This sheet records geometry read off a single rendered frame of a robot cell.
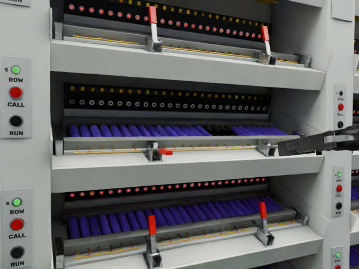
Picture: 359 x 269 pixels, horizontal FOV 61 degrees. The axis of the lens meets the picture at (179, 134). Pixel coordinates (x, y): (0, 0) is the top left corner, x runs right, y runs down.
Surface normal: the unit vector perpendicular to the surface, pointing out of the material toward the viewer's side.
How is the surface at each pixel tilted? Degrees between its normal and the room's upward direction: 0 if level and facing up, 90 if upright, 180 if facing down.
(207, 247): 20
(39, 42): 90
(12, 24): 90
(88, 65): 110
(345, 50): 90
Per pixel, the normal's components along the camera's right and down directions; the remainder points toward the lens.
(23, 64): 0.41, 0.03
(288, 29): -0.91, 0.00
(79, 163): 0.15, -0.93
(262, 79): 0.38, 0.37
